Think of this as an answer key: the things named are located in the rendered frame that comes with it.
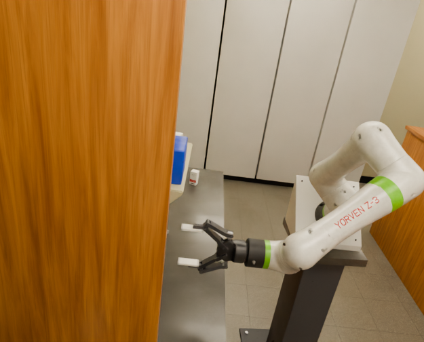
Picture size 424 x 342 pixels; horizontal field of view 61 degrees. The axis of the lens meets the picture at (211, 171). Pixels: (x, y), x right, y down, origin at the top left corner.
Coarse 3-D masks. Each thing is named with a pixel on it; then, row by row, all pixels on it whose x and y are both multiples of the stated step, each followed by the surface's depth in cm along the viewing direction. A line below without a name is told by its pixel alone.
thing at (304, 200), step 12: (300, 180) 176; (300, 192) 174; (312, 192) 175; (300, 204) 172; (312, 204) 173; (288, 216) 182; (300, 216) 170; (312, 216) 171; (288, 228) 180; (300, 228) 169; (348, 240) 169; (360, 240) 169
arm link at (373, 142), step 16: (368, 128) 115; (384, 128) 114; (352, 144) 121; (368, 144) 115; (384, 144) 113; (336, 160) 135; (352, 160) 126; (368, 160) 117; (384, 160) 113; (320, 176) 150; (336, 176) 142; (320, 192) 154
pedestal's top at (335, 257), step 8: (288, 232) 180; (328, 256) 163; (336, 256) 164; (344, 256) 165; (352, 256) 165; (360, 256) 166; (320, 264) 164; (328, 264) 164; (336, 264) 164; (344, 264) 165; (352, 264) 165; (360, 264) 165
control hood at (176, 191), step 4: (188, 144) 111; (188, 148) 108; (188, 152) 105; (188, 156) 103; (188, 160) 101; (188, 164) 98; (184, 172) 93; (184, 176) 91; (184, 180) 89; (172, 184) 86; (184, 184) 88; (172, 188) 85; (176, 188) 85; (180, 188) 85; (172, 192) 84; (176, 192) 84; (180, 192) 84; (172, 196) 84; (176, 196) 84; (172, 200) 85
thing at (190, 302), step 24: (192, 168) 230; (192, 192) 201; (216, 192) 205; (168, 216) 176; (192, 216) 179; (216, 216) 182; (168, 240) 159; (192, 240) 161; (168, 264) 145; (168, 288) 133; (192, 288) 135; (216, 288) 136; (168, 312) 123; (192, 312) 124; (216, 312) 126; (168, 336) 114; (192, 336) 116; (216, 336) 117
